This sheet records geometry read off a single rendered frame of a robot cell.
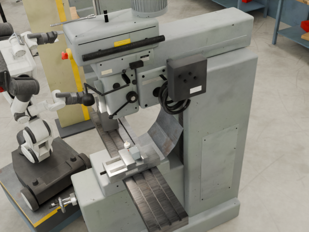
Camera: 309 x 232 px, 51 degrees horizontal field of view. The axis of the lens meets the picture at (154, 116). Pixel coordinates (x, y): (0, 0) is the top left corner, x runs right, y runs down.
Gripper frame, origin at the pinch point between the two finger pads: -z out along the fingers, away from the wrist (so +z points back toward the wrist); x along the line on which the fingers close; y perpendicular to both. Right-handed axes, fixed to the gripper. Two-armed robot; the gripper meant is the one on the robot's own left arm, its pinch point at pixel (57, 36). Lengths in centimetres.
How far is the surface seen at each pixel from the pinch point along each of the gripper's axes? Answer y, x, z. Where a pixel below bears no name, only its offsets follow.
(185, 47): -72, 90, -10
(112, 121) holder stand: -80, 6, -3
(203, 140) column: -125, 52, -28
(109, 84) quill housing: -71, 60, 29
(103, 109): -78, 39, 25
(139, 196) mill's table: -134, 33, 28
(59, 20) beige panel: 50, -52, -51
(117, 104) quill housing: -81, 51, 23
